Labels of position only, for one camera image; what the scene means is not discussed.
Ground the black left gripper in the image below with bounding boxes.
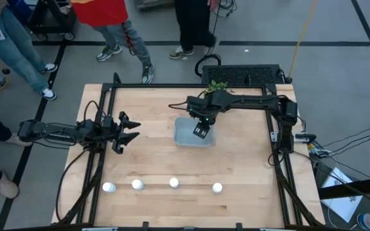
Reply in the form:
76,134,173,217
102,110,141,155

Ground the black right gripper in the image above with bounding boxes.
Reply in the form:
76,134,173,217
186,92,224,139

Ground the clear plastic bin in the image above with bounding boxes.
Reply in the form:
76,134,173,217
173,116,216,148

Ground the green potted plant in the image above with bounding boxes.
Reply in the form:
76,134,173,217
204,80,229,96

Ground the black perforated computer case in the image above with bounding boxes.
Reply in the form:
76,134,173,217
201,64,284,86

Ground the black webcam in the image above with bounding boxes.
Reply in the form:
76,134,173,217
295,133,317,144

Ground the black wheeled cart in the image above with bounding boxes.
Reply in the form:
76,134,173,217
27,0,77,42

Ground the white printed paper sheet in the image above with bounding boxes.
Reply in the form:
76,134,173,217
319,166,364,224

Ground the black metal beam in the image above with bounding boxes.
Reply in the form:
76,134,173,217
318,175,370,200

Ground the black aluminium table frame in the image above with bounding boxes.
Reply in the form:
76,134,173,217
55,72,326,231

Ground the black looped cable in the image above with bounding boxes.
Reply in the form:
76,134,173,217
194,53,222,78

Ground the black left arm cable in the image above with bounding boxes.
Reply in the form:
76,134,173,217
55,150,87,222

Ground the yellow hanging cable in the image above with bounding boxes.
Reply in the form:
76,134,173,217
286,0,318,83

